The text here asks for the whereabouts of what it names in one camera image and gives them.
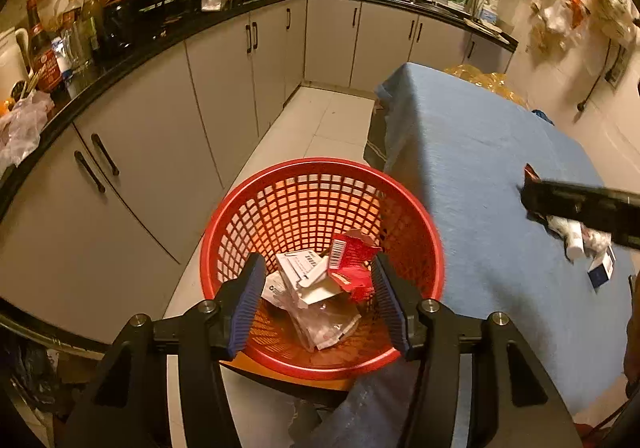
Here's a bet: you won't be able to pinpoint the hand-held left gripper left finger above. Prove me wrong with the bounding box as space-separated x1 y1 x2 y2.
62 252 268 448

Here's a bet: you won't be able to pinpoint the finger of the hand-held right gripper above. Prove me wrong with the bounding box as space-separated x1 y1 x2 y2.
520 175 640 251

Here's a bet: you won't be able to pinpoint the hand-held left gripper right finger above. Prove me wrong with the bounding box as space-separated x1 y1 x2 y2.
370 252 583 448

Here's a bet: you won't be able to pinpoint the white tube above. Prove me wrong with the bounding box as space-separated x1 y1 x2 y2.
547 215 613 261

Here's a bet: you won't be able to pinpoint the red torn wrapper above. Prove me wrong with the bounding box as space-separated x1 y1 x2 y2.
327 229 383 304

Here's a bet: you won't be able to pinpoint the white barcode carton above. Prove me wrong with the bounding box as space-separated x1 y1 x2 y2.
260 250 341 309

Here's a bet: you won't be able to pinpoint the clear plastic wrapper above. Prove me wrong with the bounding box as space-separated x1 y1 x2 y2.
287 298 363 354

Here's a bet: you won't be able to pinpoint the blue white small box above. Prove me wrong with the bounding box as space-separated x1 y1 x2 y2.
587 245 618 290

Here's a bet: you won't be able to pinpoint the red plastic basket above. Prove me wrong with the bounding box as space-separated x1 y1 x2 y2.
200 158 446 381

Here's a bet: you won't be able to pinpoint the orange stool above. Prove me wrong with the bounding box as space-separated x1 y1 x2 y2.
220 358 356 409

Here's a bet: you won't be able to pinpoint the blue tablecloth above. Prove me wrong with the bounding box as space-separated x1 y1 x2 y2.
295 62 640 448

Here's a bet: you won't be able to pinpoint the yellow plastic bag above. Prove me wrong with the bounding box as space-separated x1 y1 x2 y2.
442 62 531 109

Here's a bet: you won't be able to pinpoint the hanging plastic bags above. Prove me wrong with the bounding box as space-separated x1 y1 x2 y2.
530 0 640 64

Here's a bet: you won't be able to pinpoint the white base cabinets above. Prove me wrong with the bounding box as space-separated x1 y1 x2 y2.
0 0 516 344

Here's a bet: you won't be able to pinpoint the white jug blue label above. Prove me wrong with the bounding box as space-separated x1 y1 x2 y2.
477 0 501 26

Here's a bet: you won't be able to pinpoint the black kitchen countertop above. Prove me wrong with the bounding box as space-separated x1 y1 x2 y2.
0 0 518 224

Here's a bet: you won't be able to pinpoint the white crumpled plastic bag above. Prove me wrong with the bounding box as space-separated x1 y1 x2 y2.
0 90 56 169

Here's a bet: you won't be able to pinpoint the black gas stove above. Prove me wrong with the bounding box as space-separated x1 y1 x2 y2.
132 0 241 26

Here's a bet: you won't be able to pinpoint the clear glass mug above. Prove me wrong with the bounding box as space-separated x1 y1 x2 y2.
65 23 93 74

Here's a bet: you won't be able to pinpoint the blue white pouch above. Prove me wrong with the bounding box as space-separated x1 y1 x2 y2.
50 38 73 81

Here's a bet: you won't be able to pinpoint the red label sauce bottle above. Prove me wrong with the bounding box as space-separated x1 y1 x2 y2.
25 0 63 94

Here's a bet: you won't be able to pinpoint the white electric kettle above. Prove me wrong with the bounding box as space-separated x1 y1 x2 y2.
0 27 31 104

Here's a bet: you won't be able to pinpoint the black power cable with plug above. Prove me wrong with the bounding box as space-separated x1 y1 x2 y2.
575 38 616 111

